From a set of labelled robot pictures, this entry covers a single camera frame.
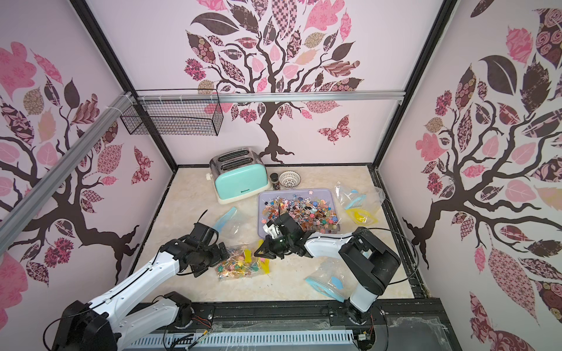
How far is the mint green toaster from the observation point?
0.96m

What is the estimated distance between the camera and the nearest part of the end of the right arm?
669 millimetres

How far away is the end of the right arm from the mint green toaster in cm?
32
